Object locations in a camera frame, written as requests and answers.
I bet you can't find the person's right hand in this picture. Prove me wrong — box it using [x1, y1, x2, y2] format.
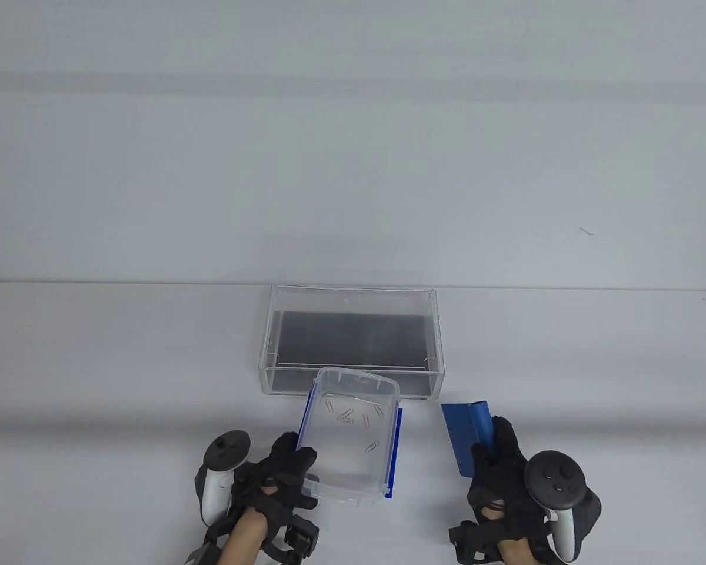
[467, 414, 547, 533]

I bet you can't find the person's left hand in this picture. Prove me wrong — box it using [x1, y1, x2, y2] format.
[233, 433, 319, 530]

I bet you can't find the blue scraper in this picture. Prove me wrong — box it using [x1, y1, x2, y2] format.
[441, 401, 495, 480]

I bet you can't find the clear container with blue latches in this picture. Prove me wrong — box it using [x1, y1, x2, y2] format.
[298, 366, 403, 506]

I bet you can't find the person's right forearm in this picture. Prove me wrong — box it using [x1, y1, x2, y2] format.
[497, 537, 537, 565]

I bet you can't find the person's left forearm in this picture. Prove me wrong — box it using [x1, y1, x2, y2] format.
[217, 507, 272, 565]

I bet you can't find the white and black left controller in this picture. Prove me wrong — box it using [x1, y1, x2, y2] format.
[197, 431, 252, 526]

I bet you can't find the white and black controller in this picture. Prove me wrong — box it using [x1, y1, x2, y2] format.
[524, 451, 588, 561]
[197, 431, 252, 526]

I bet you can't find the white and black right controller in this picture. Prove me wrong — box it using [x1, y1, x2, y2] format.
[524, 451, 588, 561]

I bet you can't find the clear acrylic box black base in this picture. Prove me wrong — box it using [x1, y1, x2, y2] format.
[259, 285, 446, 400]

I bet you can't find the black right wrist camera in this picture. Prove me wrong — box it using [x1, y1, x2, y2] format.
[448, 520, 497, 563]

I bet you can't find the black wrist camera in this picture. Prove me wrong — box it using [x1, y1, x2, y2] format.
[281, 517, 322, 559]
[448, 520, 497, 563]

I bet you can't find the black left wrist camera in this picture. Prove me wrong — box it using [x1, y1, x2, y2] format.
[281, 517, 322, 559]

